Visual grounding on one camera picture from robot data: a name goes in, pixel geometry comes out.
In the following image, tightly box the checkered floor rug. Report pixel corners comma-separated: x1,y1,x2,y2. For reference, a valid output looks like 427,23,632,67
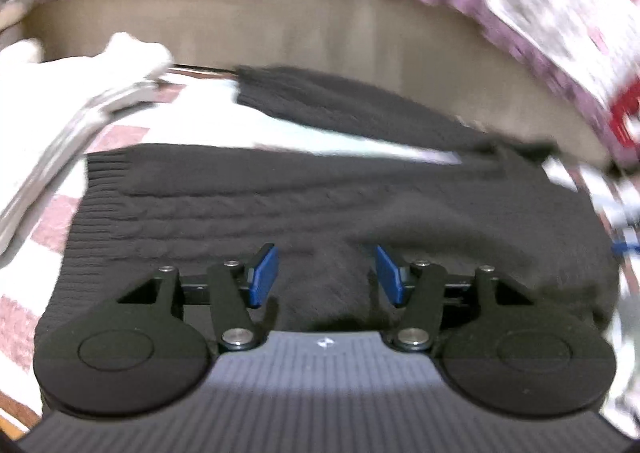
1,68,639,435

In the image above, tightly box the beige bed frame side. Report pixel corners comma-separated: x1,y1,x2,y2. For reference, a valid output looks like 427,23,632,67
24,0,610,167

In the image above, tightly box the dark grey knit sweater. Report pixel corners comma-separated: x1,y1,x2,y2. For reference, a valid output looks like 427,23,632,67
35,66,618,337

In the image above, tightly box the white folded garment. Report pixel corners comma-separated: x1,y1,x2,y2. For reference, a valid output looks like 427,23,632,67
1,33,174,251

